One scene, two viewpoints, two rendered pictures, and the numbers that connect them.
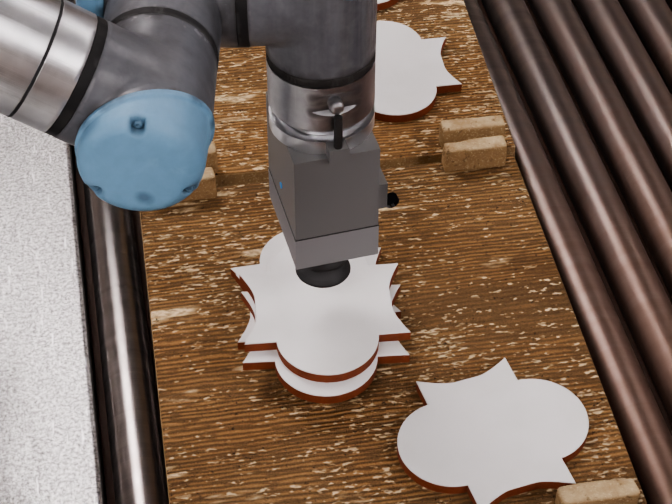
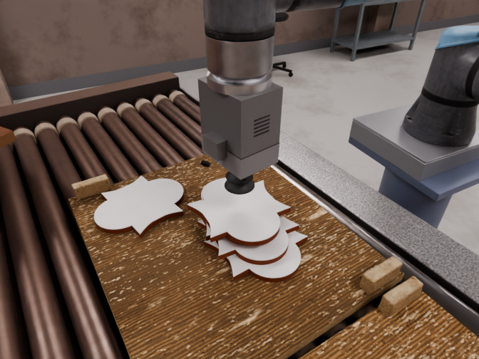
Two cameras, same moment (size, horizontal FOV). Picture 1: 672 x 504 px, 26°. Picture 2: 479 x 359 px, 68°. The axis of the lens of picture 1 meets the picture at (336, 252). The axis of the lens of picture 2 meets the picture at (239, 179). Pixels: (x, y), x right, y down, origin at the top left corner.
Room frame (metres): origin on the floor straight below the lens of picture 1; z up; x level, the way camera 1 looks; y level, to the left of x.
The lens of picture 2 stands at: (1.17, -0.15, 1.32)
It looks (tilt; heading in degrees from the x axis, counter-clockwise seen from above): 36 degrees down; 157
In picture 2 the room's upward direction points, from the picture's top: straight up
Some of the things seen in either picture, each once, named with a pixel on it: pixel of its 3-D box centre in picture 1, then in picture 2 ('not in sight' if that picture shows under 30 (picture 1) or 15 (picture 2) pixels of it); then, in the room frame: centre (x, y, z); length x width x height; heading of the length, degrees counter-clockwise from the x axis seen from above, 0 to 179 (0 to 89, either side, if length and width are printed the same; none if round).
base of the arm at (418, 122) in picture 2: not in sight; (443, 110); (0.67, 0.57, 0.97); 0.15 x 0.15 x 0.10
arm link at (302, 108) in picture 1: (322, 84); (237, 53); (0.80, 0.01, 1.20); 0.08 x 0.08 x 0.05
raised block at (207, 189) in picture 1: (182, 185); (381, 274); (0.97, 0.14, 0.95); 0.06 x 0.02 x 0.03; 99
